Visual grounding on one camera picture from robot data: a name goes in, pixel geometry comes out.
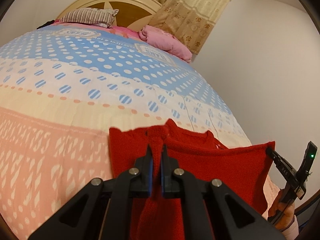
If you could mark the polka dot bed quilt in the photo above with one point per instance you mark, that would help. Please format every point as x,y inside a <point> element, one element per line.
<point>64,86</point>

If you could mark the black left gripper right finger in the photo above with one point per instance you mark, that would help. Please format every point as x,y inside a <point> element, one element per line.
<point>210,209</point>

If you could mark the black object beside bed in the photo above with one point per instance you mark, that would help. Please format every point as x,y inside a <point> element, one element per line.
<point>48,23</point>

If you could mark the pink pillow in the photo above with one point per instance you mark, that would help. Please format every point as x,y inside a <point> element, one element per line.
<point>165,41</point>

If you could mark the beige patterned window curtain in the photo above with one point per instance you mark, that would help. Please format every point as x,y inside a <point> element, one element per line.
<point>190,21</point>

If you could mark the right hand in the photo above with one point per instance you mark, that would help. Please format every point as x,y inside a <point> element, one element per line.
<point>288,212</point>

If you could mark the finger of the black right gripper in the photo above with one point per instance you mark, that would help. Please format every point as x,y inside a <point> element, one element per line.
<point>283,166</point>

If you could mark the red knitted sweater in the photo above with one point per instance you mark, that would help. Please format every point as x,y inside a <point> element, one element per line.
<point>243,169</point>

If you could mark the cream wooden headboard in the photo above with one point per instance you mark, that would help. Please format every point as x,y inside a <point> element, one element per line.
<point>133,14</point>

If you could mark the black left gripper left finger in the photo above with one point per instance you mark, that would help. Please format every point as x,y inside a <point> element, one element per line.
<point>101,209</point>

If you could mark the striped grey pillow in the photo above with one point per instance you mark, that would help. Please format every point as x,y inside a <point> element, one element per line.
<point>91,16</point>

